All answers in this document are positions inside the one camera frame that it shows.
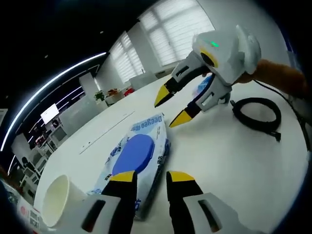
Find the white column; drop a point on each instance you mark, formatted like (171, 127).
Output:
(87, 84)

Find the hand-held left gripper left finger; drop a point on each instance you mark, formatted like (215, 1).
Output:
(119, 200)

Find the blue wet wipes packet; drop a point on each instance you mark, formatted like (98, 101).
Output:
(136, 153)

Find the orange plush toy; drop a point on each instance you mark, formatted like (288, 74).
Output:
(113, 92)

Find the white desk partition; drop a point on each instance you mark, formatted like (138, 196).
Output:
(80, 117)

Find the white paper cup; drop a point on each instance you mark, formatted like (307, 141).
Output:
(73, 192)

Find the person's right hand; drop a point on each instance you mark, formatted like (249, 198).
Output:
(262, 70)

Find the potted plant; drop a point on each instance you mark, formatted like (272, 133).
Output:
(100, 95)

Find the blue tissue pack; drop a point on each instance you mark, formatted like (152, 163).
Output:
(202, 86)

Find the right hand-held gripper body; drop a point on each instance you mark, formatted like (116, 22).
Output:
(226, 56)

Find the red box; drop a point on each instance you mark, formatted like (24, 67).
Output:
(129, 92)

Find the curved ceiling light strip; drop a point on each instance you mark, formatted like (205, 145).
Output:
(61, 73)

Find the white window blinds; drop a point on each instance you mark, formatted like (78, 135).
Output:
(170, 36)

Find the bright white wall screen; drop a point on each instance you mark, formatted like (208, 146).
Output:
(50, 113)

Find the white low cabinet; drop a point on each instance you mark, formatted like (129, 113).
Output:
(142, 80)

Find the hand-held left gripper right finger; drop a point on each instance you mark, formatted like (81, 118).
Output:
(185, 202)

